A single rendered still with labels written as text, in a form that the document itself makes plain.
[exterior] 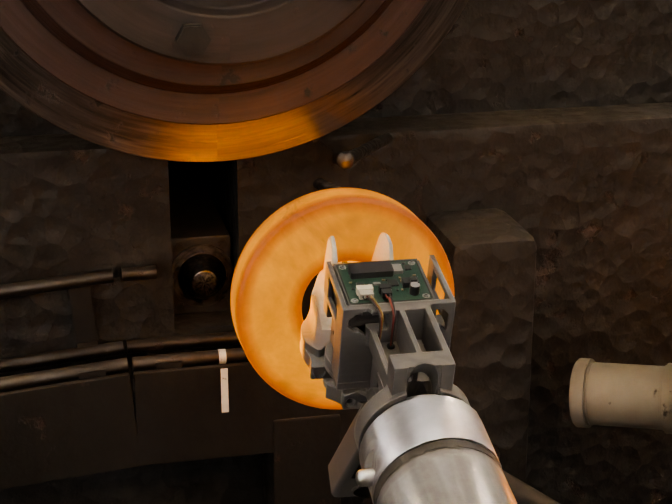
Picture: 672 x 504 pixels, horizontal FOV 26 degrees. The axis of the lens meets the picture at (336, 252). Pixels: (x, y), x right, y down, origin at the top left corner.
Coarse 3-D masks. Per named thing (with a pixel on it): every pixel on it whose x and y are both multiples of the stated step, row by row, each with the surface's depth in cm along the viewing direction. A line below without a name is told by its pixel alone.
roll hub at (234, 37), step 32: (96, 0) 102; (128, 0) 103; (160, 0) 103; (192, 0) 104; (224, 0) 105; (256, 0) 106; (288, 0) 105; (320, 0) 105; (352, 0) 106; (128, 32) 103; (160, 32) 104; (224, 32) 105; (256, 32) 105; (288, 32) 106; (320, 32) 106; (224, 64) 106
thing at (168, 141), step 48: (432, 0) 116; (0, 48) 110; (432, 48) 117; (48, 96) 112; (336, 96) 117; (384, 96) 118; (144, 144) 115; (192, 144) 116; (240, 144) 116; (288, 144) 117
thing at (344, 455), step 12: (360, 408) 88; (348, 432) 91; (348, 444) 91; (336, 456) 94; (348, 456) 91; (336, 468) 95; (348, 468) 92; (360, 468) 91; (336, 480) 95; (348, 480) 93; (336, 492) 95; (348, 492) 96; (360, 492) 95
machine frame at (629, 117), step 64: (512, 0) 133; (576, 0) 135; (640, 0) 136; (448, 64) 134; (512, 64) 135; (576, 64) 137; (640, 64) 138; (0, 128) 127; (384, 128) 130; (448, 128) 131; (512, 128) 132; (576, 128) 133; (640, 128) 134; (0, 192) 123; (64, 192) 125; (128, 192) 126; (256, 192) 128; (384, 192) 131; (448, 192) 132; (512, 192) 134; (576, 192) 135; (640, 192) 136; (0, 256) 125; (64, 256) 126; (128, 256) 128; (576, 256) 137; (640, 256) 139; (0, 320) 127; (64, 320) 128; (128, 320) 129; (192, 320) 133; (576, 320) 139; (640, 320) 141; (576, 448) 144; (640, 448) 145
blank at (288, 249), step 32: (320, 192) 101; (352, 192) 101; (288, 224) 99; (320, 224) 99; (352, 224) 100; (384, 224) 100; (416, 224) 101; (256, 256) 99; (288, 256) 100; (320, 256) 100; (352, 256) 101; (416, 256) 102; (256, 288) 100; (288, 288) 100; (256, 320) 100; (288, 320) 101; (256, 352) 101; (288, 352) 102; (288, 384) 102; (320, 384) 103
